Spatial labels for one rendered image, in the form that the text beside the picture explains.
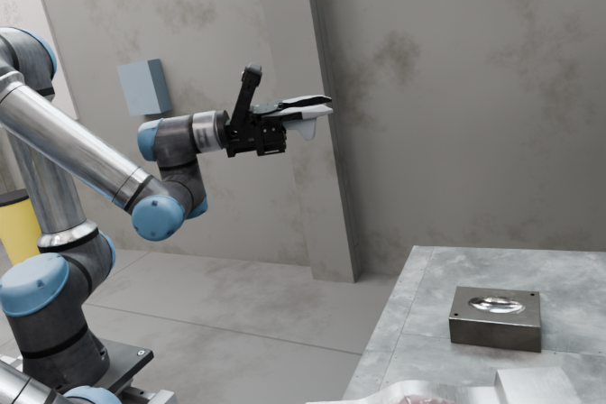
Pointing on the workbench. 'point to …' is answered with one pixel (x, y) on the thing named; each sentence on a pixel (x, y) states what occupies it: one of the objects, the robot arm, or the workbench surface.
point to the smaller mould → (496, 318)
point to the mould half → (537, 390)
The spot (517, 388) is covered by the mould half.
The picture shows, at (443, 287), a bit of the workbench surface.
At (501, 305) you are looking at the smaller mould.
